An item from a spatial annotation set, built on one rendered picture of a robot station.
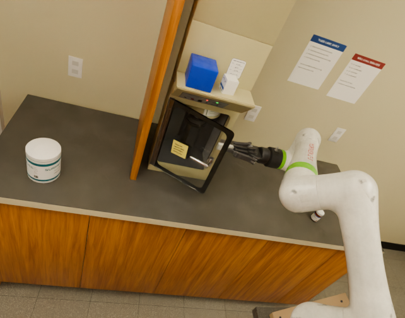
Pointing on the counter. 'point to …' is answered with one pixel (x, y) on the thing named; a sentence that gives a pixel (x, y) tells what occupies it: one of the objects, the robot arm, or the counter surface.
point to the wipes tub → (43, 159)
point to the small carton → (228, 84)
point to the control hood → (242, 103)
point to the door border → (162, 131)
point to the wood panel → (156, 78)
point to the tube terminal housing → (253, 50)
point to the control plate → (203, 100)
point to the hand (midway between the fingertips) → (224, 147)
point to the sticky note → (179, 149)
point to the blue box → (201, 72)
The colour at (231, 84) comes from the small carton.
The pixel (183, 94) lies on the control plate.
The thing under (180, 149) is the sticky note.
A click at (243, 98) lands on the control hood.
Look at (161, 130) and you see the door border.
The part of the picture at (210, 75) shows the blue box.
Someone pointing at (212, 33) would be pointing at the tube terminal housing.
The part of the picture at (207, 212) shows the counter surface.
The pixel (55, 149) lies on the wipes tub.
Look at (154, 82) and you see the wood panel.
